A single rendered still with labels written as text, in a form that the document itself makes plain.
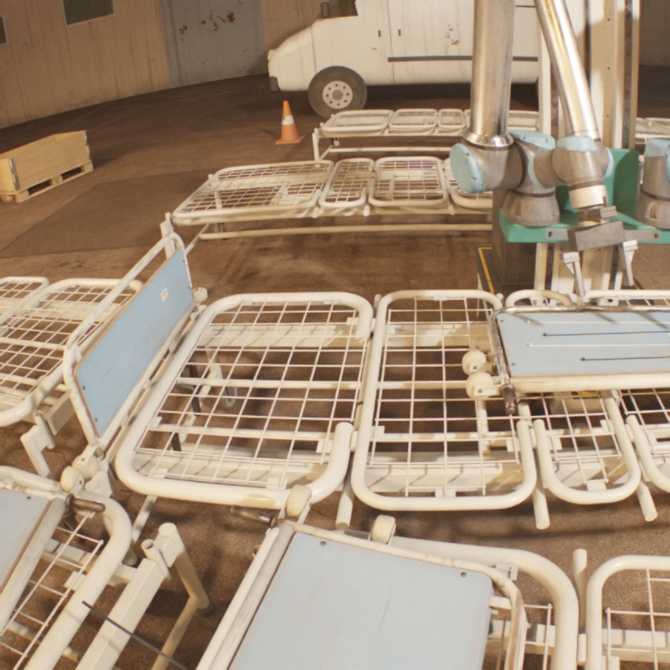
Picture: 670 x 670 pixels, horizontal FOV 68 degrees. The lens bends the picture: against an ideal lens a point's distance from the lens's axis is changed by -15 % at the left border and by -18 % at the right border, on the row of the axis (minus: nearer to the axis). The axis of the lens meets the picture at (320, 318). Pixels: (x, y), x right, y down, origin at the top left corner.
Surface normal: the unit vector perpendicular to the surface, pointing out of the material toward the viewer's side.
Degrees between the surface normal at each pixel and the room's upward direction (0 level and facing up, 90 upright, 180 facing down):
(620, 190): 90
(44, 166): 90
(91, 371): 90
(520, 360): 5
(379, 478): 90
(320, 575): 7
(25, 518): 5
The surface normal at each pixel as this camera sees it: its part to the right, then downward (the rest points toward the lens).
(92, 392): 0.98, 0.00
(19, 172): 0.86, 0.18
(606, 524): -0.10, -0.87
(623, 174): -0.13, 0.49
